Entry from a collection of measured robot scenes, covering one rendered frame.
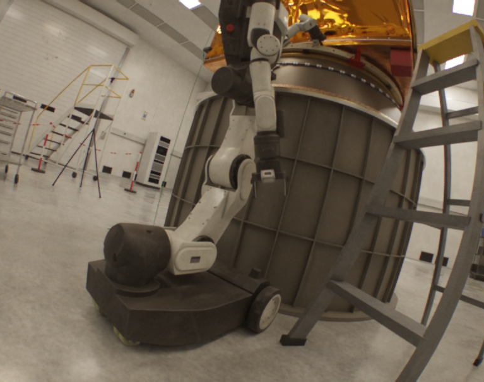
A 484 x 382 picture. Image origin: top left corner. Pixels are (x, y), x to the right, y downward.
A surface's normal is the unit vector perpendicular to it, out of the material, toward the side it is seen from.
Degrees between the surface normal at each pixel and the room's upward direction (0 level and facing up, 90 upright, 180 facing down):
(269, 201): 90
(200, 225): 61
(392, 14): 90
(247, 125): 79
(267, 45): 101
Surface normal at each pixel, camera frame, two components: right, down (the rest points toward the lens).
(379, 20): -0.58, -0.15
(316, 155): -0.15, -0.07
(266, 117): -0.01, 0.17
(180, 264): 0.80, 0.19
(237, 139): -0.49, -0.35
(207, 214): -0.35, -0.62
